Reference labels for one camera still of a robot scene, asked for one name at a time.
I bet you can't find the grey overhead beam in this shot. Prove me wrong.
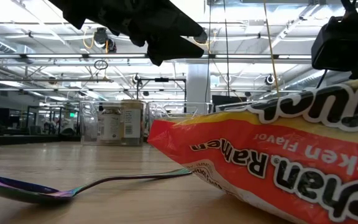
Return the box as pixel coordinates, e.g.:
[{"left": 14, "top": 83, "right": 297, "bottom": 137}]
[{"left": 0, "top": 77, "right": 114, "bottom": 83}]

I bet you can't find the black table rig frame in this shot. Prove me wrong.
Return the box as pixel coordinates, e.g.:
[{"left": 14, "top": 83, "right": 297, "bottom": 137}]
[{"left": 0, "top": 134, "right": 82, "bottom": 147}]

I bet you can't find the yellow hanging cable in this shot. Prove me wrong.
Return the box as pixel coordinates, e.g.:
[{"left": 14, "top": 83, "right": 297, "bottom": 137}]
[{"left": 262, "top": 0, "right": 280, "bottom": 94}]

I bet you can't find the tan lid seasoning jar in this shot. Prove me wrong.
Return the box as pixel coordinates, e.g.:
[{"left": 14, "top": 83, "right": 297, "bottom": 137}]
[{"left": 121, "top": 100, "right": 145, "bottom": 146}]

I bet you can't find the white pillar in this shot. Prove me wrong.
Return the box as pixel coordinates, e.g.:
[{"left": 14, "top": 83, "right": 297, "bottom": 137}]
[{"left": 186, "top": 63, "right": 211, "bottom": 105}]

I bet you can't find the overhead light bar rail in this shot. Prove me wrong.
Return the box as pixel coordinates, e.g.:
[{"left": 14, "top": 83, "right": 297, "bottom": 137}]
[{"left": 0, "top": 54, "right": 312, "bottom": 60}]

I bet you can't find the white lid seasoning jar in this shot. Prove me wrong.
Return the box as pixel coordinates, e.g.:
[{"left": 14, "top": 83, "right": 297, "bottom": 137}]
[{"left": 99, "top": 105, "right": 123, "bottom": 146}]

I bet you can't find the hanging black cable loop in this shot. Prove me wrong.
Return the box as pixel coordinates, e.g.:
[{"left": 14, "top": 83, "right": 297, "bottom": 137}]
[{"left": 93, "top": 60, "right": 109, "bottom": 71}]

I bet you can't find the orange chicken ramen pack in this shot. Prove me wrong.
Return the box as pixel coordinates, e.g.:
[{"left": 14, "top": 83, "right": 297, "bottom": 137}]
[{"left": 147, "top": 74, "right": 358, "bottom": 224}]

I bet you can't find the black ceiling cable reel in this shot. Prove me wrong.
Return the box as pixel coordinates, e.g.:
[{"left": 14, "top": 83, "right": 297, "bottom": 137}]
[
  {"left": 93, "top": 27, "right": 117, "bottom": 54},
  {"left": 193, "top": 30, "right": 209, "bottom": 45}
]

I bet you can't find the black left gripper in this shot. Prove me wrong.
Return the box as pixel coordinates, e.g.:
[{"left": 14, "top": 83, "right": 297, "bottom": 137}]
[{"left": 48, "top": 0, "right": 209, "bottom": 67}]

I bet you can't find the rainbow spoon purple bowl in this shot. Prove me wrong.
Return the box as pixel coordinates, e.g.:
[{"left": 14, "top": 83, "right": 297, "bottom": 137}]
[{"left": 0, "top": 167, "right": 193, "bottom": 205}]

